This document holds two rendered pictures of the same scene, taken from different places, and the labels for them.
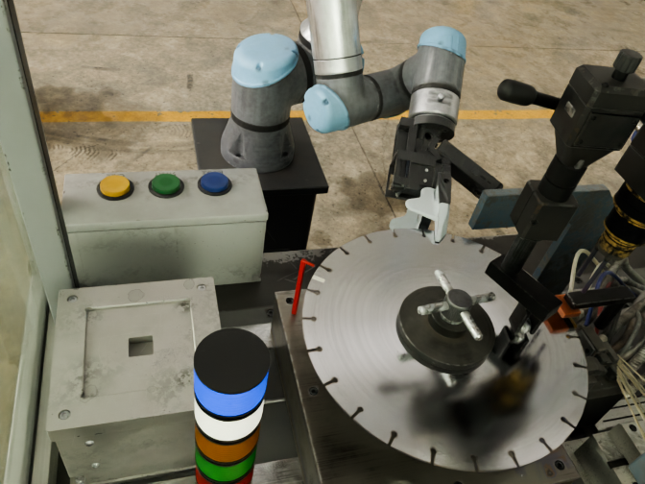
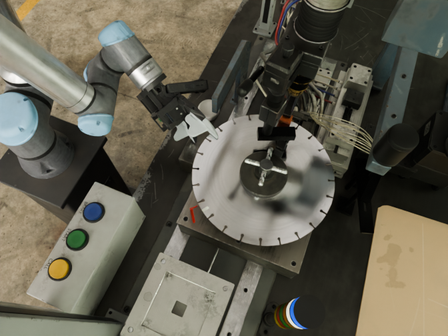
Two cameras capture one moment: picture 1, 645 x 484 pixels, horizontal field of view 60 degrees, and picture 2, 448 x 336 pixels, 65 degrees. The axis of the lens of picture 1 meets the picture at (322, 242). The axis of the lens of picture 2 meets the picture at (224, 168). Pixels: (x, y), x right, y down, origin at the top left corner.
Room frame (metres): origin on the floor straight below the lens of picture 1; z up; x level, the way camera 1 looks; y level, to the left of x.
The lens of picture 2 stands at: (0.26, 0.15, 1.69)
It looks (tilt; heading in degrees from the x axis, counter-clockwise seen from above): 65 degrees down; 313
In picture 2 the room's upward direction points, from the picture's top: 3 degrees clockwise
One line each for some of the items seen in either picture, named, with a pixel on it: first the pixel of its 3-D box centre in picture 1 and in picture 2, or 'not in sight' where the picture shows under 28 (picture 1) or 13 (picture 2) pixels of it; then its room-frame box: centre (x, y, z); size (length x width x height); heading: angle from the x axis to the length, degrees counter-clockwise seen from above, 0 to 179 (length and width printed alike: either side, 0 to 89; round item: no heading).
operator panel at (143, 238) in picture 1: (169, 230); (93, 249); (0.60, 0.23, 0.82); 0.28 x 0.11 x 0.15; 113
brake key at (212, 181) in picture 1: (214, 184); (94, 212); (0.64, 0.18, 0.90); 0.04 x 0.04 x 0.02
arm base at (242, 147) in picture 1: (258, 131); (41, 147); (0.95, 0.17, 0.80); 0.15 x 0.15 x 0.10
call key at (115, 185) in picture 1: (115, 188); (59, 269); (0.59, 0.31, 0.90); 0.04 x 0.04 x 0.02
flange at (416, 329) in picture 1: (448, 321); (264, 172); (0.42, -0.16, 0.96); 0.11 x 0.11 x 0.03
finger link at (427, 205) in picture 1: (426, 209); (199, 129); (0.61, -0.13, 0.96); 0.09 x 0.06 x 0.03; 2
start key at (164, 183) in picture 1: (166, 186); (77, 239); (0.61, 0.24, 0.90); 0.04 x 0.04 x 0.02
